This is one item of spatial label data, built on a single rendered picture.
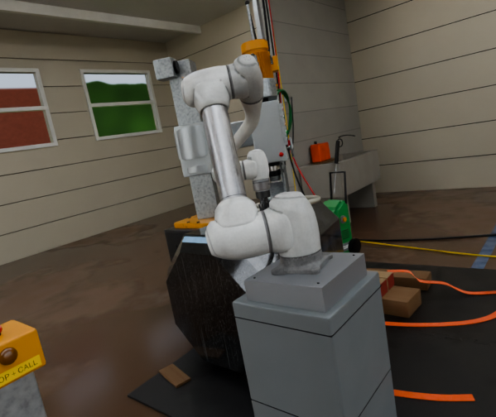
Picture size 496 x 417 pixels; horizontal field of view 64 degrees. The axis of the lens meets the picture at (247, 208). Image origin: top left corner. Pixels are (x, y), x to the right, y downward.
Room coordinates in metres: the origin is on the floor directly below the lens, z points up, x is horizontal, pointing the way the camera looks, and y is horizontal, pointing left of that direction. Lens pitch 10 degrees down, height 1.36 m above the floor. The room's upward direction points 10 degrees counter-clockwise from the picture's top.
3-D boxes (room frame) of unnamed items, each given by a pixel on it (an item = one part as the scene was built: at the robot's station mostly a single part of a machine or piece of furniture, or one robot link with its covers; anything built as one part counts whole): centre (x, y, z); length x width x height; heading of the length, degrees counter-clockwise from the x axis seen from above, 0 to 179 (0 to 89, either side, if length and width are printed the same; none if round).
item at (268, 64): (3.54, -0.32, 1.95); 0.31 x 0.28 x 0.40; 84
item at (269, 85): (3.24, -0.27, 1.66); 0.96 x 0.25 x 0.17; 174
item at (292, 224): (1.39, -0.15, 1.05); 0.18 x 0.16 x 0.22; 92
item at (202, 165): (3.35, 0.32, 1.36); 0.35 x 0.35 x 0.41
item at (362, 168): (5.79, -1.46, 0.43); 1.30 x 0.62 x 0.86; 139
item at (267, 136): (2.97, -0.25, 1.37); 0.36 x 0.22 x 0.45; 174
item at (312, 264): (1.41, -0.17, 0.91); 0.22 x 0.18 x 0.06; 150
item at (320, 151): (5.84, -1.22, 1.00); 0.50 x 0.22 x 0.33; 139
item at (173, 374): (2.27, 0.63, 0.02); 0.25 x 0.10 x 0.01; 35
